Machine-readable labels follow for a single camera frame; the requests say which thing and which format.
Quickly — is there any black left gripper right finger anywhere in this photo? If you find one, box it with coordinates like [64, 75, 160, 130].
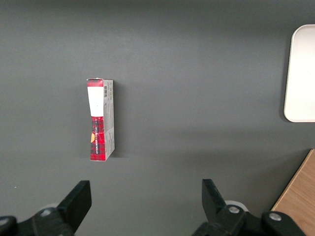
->
[190, 178, 307, 236]

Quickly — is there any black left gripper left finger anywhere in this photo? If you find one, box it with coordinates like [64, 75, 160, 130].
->
[0, 180, 93, 236]

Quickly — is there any beige plastic tray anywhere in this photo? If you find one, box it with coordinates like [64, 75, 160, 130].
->
[283, 24, 315, 123]

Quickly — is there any red plaid cardboard box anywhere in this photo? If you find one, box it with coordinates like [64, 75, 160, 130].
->
[86, 78, 117, 163]

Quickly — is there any wooden drawer cabinet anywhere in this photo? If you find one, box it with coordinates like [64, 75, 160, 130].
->
[270, 148, 315, 236]

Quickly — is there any dark grey table mat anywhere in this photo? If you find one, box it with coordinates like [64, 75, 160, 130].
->
[0, 0, 315, 236]

